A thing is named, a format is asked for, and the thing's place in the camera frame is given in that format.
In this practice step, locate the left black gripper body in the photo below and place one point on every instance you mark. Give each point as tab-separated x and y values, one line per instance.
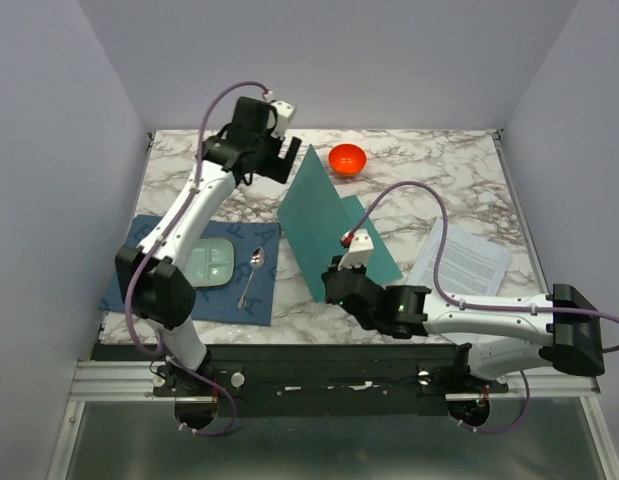
278	171

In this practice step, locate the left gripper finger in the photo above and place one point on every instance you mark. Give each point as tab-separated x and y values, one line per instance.
272	147
292	150

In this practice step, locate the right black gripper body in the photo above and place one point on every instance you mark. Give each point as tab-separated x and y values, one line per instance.
366	323

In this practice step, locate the teal file folder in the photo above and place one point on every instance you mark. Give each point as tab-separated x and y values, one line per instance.
313	217

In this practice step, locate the printed white paper sheets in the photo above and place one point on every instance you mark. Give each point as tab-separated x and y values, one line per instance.
470	264

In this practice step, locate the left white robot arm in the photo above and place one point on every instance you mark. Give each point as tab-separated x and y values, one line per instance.
151	275

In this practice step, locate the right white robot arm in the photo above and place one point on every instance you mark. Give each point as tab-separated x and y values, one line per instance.
561	330

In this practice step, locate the orange plastic bowl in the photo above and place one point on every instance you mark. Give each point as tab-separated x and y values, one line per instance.
347	159

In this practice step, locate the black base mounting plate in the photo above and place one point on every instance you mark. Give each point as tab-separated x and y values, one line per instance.
253	381

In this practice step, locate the silver metal spoon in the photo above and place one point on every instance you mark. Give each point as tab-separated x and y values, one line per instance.
256	261

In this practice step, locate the pale green divided plate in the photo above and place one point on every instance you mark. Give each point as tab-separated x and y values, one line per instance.
211	263

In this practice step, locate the blue lettered placemat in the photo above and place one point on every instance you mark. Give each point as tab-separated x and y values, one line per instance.
219	304

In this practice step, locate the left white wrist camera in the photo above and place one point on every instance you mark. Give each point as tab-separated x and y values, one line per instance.
284	115

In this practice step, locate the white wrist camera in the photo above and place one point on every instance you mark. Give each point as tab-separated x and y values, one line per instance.
359	248
284	115

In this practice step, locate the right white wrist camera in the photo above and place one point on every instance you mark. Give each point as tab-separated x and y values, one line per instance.
359	248

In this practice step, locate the aluminium extrusion rail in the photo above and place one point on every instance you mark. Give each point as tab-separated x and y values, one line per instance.
131	381

